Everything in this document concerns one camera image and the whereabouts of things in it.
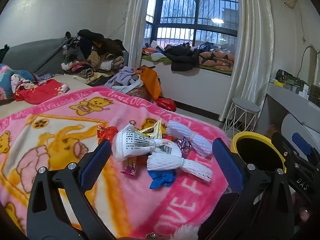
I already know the orange bag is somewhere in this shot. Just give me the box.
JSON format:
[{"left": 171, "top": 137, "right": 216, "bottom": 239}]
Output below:
[{"left": 135, "top": 65, "right": 162, "bottom": 100}]

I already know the white printed plastic bag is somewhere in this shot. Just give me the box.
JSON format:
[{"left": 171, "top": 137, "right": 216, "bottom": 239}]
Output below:
[{"left": 111, "top": 124, "right": 185, "bottom": 163}]

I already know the white foam fruit net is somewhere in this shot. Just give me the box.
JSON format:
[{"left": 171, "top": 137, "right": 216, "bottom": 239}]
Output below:
[
  {"left": 167, "top": 120, "right": 213, "bottom": 158},
  {"left": 146, "top": 152, "right": 213, "bottom": 182}
]

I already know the pile of clothes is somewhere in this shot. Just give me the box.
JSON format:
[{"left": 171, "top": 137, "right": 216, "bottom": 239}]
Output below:
[{"left": 61, "top": 29, "right": 125, "bottom": 80}]

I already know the dark bag with green print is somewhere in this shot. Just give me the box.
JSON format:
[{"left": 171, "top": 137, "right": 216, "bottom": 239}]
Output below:
[{"left": 275, "top": 69, "right": 309, "bottom": 90}]

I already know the small white cloth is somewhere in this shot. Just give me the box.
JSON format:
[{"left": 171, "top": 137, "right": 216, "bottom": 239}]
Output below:
[{"left": 150, "top": 52, "right": 168, "bottom": 61}]

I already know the dark blue cloth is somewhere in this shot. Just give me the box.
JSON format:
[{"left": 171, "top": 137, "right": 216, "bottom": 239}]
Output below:
[{"left": 192, "top": 41, "right": 215, "bottom": 53}]

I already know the white chair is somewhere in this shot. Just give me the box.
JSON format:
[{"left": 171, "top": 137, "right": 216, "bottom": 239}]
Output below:
[{"left": 280, "top": 114, "right": 320, "bottom": 163}]

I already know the white fluffy cloth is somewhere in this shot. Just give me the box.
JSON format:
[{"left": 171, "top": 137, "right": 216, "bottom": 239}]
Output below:
[{"left": 172, "top": 224, "right": 200, "bottom": 240}]

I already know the pink floral bag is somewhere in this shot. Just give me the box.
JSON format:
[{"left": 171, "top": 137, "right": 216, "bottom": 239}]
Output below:
[{"left": 126, "top": 84, "right": 153, "bottom": 99}]

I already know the white wire-leg stool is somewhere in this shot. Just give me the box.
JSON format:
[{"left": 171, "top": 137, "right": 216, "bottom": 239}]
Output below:
[{"left": 222, "top": 97, "right": 262, "bottom": 134}]

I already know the person's right hand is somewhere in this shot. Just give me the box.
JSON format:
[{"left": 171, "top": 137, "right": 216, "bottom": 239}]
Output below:
[{"left": 291, "top": 190, "right": 313, "bottom": 224}]

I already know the red plastic bag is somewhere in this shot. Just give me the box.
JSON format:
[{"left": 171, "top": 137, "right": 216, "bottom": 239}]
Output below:
[{"left": 154, "top": 97, "right": 177, "bottom": 112}]

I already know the red blanket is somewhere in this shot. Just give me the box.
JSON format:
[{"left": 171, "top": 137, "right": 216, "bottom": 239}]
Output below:
[{"left": 14, "top": 79, "right": 70, "bottom": 105}]

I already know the yellow trash bin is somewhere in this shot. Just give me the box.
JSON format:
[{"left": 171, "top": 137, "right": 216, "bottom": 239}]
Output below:
[{"left": 230, "top": 131, "right": 287, "bottom": 180}]

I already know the white desk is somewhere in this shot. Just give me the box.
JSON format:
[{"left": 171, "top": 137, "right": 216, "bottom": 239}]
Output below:
[{"left": 255, "top": 81, "right": 320, "bottom": 135}]

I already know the gold and white wrapper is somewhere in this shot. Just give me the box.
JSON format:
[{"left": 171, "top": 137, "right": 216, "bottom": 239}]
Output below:
[{"left": 136, "top": 119, "right": 167, "bottom": 139}]

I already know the orange and magenta snack bar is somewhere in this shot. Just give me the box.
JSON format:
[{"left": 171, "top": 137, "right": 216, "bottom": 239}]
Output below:
[{"left": 120, "top": 155, "right": 139, "bottom": 179}]

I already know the barred window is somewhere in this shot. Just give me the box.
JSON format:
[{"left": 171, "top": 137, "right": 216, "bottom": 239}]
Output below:
[{"left": 145, "top": 0, "right": 239, "bottom": 48}]

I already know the black jacket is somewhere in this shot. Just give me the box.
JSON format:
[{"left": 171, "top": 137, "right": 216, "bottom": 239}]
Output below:
[{"left": 162, "top": 44, "right": 200, "bottom": 72}]

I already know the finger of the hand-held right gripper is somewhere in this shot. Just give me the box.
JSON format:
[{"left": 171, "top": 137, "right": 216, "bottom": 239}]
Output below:
[{"left": 271, "top": 131, "right": 313, "bottom": 164}]

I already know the white cloth strap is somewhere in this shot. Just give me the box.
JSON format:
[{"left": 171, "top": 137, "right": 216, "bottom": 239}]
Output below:
[{"left": 112, "top": 79, "right": 144, "bottom": 93}]

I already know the grey headboard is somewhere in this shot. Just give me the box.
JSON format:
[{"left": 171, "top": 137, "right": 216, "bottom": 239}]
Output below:
[{"left": 0, "top": 37, "right": 68, "bottom": 77}]

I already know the white arched mirror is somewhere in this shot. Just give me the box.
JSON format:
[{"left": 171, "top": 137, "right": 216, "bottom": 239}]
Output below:
[{"left": 300, "top": 44, "right": 320, "bottom": 90}]

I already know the lilac cloth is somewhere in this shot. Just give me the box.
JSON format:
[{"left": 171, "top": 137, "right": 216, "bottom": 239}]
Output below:
[{"left": 104, "top": 66, "right": 137, "bottom": 88}]

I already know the beige bed sheet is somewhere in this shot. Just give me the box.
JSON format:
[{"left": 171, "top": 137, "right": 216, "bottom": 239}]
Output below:
[{"left": 0, "top": 74, "right": 93, "bottom": 120}]

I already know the cream curtain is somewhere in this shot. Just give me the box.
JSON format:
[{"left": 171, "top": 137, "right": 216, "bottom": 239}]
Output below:
[
  {"left": 219, "top": 0, "right": 273, "bottom": 123},
  {"left": 124, "top": 0, "right": 160, "bottom": 68}
]

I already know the red snack wrapper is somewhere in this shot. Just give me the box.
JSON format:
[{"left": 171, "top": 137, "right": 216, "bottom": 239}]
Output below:
[{"left": 97, "top": 126, "right": 118, "bottom": 143}]

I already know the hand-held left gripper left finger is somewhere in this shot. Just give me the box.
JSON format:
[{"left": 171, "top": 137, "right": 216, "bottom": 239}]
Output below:
[{"left": 26, "top": 139, "right": 118, "bottom": 240}]

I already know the pink printed bear blanket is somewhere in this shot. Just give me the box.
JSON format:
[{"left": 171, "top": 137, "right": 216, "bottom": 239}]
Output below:
[{"left": 0, "top": 86, "right": 234, "bottom": 240}]

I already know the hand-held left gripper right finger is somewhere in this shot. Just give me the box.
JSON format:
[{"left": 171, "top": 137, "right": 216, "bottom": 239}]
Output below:
[{"left": 212, "top": 137, "right": 295, "bottom": 240}]

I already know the orange patterned quilt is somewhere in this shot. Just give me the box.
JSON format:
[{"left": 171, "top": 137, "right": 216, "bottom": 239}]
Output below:
[{"left": 199, "top": 50, "right": 235, "bottom": 71}]

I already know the purple foil wrapper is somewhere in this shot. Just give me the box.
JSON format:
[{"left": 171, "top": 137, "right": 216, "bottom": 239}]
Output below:
[{"left": 177, "top": 137, "right": 193, "bottom": 158}]

